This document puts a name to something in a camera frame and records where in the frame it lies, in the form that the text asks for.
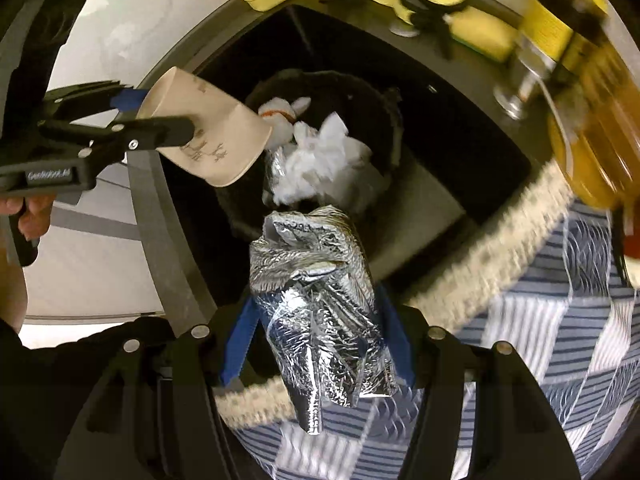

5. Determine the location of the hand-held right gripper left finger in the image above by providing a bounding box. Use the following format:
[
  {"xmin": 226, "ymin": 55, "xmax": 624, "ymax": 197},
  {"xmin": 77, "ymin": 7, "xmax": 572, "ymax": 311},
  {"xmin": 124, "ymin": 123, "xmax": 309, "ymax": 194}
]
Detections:
[{"xmin": 52, "ymin": 300, "xmax": 261, "ymax": 480}]

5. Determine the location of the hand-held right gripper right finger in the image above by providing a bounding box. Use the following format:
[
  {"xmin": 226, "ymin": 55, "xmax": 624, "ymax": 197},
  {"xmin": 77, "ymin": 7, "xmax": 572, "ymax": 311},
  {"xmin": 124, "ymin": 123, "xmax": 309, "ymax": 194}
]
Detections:
[{"xmin": 380, "ymin": 285, "xmax": 583, "ymax": 480}]

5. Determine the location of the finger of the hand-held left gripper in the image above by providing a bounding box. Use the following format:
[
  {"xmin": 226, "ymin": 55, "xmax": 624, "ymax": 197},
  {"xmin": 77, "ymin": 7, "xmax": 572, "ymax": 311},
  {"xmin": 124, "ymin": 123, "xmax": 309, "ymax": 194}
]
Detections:
[
  {"xmin": 42, "ymin": 116, "xmax": 196, "ymax": 163},
  {"xmin": 47, "ymin": 82, "xmax": 151, "ymax": 120}
]

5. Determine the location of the beige paper cup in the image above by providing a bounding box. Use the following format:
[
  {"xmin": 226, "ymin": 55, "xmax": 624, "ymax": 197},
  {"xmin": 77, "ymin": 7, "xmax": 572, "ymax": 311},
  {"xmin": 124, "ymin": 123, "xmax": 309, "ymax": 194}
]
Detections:
[{"xmin": 136, "ymin": 66, "xmax": 273, "ymax": 188}]

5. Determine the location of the black trash bag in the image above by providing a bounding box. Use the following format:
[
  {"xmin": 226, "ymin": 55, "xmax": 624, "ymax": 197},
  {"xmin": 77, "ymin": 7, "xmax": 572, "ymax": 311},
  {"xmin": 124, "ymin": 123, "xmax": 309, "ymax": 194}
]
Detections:
[{"xmin": 240, "ymin": 70, "xmax": 406, "ymax": 216}]

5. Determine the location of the person's left forearm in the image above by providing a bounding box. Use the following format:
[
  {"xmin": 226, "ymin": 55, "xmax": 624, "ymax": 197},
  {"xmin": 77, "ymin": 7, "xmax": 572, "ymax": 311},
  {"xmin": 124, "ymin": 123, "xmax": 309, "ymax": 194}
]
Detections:
[{"xmin": 0, "ymin": 240, "xmax": 28, "ymax": 335}]

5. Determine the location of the person's left hand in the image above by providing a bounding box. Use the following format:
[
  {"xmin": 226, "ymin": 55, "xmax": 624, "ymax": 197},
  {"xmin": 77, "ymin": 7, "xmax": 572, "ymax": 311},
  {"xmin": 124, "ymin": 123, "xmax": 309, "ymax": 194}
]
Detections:
[{"xmin": 0, "ymin": 194, "xmax": 55, "ymax": 241}]

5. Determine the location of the blue patterned tablecloth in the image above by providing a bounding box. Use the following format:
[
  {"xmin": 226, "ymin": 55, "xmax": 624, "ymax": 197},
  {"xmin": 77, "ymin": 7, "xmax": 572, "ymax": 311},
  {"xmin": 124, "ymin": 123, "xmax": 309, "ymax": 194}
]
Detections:
[{"xmin": 215, "ymin": 160, "xmax": 640, "ymax": 480}]

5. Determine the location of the white wrapper with orange band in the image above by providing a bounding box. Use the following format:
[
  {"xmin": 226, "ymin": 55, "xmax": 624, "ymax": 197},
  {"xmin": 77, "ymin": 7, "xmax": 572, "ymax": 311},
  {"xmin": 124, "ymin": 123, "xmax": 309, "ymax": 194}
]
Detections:
[{"xmin": 257, "ymin": 95, "xmax": 313, "ymax": 153}]

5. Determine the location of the crumpled white tissue pile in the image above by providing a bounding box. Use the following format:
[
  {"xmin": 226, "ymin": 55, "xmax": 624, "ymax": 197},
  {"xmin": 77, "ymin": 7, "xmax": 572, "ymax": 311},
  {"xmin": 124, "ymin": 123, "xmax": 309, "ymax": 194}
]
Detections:
[{"xmin": 272, "ymin": 114, "xmax": 373, "ymax": 206}]

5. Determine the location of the person's dark clothing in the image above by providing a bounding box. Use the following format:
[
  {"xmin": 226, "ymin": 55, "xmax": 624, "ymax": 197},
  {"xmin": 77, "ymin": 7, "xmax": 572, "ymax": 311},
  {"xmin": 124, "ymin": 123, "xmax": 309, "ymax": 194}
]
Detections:
[{"xmin": 0, "ymin": 315, "xmax": 181, "ymax": 480}]

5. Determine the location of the black kitchen sink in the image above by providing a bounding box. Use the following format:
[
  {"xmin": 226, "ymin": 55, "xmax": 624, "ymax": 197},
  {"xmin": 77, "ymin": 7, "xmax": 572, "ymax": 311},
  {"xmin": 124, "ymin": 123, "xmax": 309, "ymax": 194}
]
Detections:
[{"xmin": 125, "ymin": 0, "xmax": 536, "ymax": 338}]

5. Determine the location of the amber oil jug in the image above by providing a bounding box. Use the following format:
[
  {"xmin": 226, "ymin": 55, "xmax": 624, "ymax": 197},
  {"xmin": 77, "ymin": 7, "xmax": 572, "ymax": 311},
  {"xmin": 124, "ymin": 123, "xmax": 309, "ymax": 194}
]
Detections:
[{"xmin": 547, "ymin": 35, "xmax": 640, "ymax": 211}]

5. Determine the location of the small metal cup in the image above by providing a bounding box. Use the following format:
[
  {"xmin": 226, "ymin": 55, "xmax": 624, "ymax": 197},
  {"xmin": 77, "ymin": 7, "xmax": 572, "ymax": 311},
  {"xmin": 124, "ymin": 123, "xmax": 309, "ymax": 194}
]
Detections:
[{"xmin": 492, "ymin": 35, "xmax": 556, "ymax": 121}]

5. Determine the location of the green and yellow label bottle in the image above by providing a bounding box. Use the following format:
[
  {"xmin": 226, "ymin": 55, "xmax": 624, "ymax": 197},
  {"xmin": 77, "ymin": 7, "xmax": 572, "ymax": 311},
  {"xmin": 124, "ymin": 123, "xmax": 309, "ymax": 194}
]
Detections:
[{"xmin": 517, "ymin": 0, "xmax": 613, "ymax": 91}]

